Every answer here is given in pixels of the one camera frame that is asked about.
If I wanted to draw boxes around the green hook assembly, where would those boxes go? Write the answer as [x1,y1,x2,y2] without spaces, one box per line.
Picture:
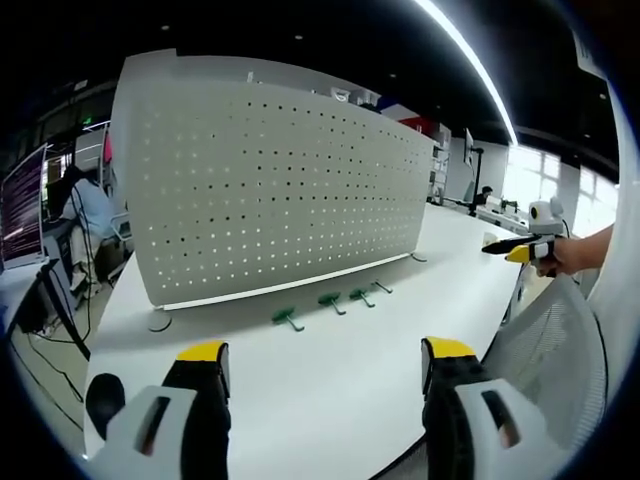
[348,286,377,309]
[271,309,306,333]
[317,291,347,317]

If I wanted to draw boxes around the white mesh office chair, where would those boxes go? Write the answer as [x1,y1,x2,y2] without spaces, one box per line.
[492,276,609,451]

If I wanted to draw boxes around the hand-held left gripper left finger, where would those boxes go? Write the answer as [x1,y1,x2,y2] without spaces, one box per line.
[92,340,234,480]

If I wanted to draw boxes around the ceiling light strip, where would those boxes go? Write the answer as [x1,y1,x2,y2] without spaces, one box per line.
[413,0,519,147]

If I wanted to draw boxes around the computer monitor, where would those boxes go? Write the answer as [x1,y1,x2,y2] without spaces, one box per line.
[0,143,49,270]

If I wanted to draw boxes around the white storage shelf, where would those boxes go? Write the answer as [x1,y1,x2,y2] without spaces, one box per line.
[427,124,452,206]

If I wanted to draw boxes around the red and blue banner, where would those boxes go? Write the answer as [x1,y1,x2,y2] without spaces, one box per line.
[378,96,432,135]

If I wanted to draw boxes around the person's right hand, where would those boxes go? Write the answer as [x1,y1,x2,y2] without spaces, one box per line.
[533,237,585,278]

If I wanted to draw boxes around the black round object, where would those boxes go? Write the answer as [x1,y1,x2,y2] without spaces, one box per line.
[85,372,127,442]

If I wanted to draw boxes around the white perforated mounting plate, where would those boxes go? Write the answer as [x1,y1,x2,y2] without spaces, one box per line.
[110,48,435,332]

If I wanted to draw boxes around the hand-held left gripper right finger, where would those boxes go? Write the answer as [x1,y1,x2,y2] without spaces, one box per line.
[420,336,551,480]

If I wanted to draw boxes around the black floor cable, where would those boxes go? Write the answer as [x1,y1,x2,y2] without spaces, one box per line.
[7,327,86,434]

